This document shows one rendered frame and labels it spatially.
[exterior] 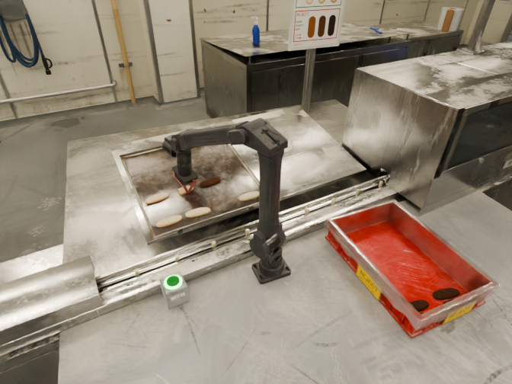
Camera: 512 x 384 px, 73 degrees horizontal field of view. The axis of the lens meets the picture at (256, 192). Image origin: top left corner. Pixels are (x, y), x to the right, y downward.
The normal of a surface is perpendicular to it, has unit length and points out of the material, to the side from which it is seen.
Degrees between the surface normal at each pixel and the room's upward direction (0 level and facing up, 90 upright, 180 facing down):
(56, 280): 0
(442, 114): 90
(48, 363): 91
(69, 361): 0
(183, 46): 90
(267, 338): 0
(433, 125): 90
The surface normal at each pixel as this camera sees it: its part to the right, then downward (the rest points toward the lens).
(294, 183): 0.10, -0.70
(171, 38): 0.48, 0.52
